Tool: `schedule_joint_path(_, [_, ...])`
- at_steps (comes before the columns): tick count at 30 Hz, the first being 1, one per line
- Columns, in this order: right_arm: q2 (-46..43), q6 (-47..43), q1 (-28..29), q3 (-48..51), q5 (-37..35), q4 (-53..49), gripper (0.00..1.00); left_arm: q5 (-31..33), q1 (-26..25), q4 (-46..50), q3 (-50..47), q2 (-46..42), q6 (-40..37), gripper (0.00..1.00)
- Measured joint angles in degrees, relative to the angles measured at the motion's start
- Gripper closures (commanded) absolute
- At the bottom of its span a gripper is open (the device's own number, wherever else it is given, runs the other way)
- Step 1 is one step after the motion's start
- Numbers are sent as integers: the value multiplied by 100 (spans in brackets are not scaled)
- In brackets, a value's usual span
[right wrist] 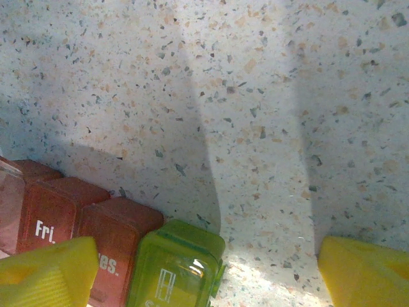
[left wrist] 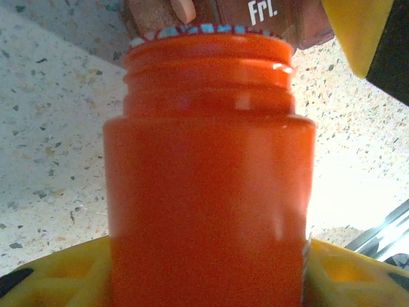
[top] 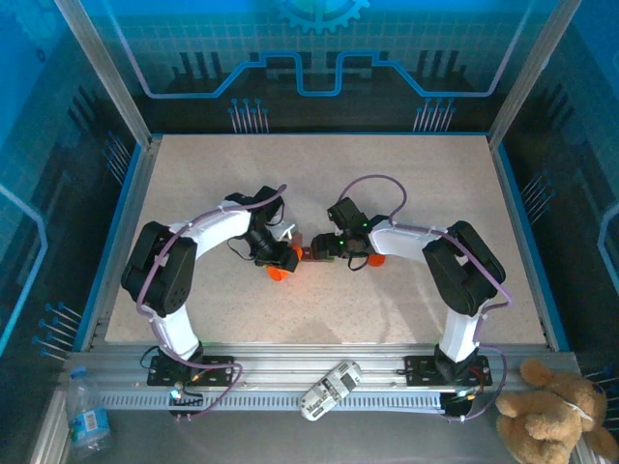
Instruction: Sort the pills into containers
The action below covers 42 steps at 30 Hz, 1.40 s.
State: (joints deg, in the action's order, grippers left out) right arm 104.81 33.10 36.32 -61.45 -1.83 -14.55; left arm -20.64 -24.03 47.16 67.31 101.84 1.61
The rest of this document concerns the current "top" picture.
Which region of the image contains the black controller board with LED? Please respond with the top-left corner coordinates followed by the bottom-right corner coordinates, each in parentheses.
top-left (442, 390), bottom-right (478, 421)
top-left (167, 384), bottom-right (205, 421)

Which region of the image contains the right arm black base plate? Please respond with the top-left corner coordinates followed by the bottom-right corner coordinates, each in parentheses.
top-left (403, 355), bottom-right (493, 387)

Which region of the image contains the orange pill bottle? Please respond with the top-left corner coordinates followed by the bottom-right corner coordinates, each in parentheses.
top-left (264, 245), bottom-right (306, 283)

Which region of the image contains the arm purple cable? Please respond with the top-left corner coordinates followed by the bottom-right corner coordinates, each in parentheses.
top-left (136, 183), bottom-right (288, 424)
top-left (337, 174), bottom-right (514, 424)

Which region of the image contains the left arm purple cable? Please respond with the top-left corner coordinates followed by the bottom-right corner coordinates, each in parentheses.
top-left (136, 183), bottom-right (288, 424)

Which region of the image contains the clear plastic water bottle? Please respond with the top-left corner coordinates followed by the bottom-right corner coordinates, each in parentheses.
top-left (65, 365), bottom-right (113, 460)

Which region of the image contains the aluminium frame post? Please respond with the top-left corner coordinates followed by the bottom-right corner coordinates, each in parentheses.
top-left (573, 432), bottom-right (605, 464)
top-left (52, 0), bottom-right (163, 151)
top-left (487, 0), bottom-right (581, 149)
top-left (26, 389), bottom-right (72, 464)

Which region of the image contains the grey slotted cable duct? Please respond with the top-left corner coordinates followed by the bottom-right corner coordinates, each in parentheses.
top-left (99, 390), bottom-right (449, 412)

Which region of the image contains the blue table border frame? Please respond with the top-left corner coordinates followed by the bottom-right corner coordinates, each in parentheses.
top-left (72, 130), bottom-right (571, 353)

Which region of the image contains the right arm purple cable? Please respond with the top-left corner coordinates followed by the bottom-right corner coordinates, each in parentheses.
top-left (337, 174), bottom-right (514, 424)

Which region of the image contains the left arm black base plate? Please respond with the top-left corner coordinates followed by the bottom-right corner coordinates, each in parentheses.
top-left (147, 355), bottom-right (237, 388)

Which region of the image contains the aluminium side rail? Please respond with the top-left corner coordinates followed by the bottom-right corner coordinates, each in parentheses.
top-left (89, 136), bottom-right (164, 350)

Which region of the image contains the brown teddy bear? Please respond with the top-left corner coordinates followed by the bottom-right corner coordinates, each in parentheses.
top-left (495, 358), bottom-right (619, 464)

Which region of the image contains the long aluminium frame rail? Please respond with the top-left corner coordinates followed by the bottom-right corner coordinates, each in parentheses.
top-left (62, 341), bottom-right (581, 391)

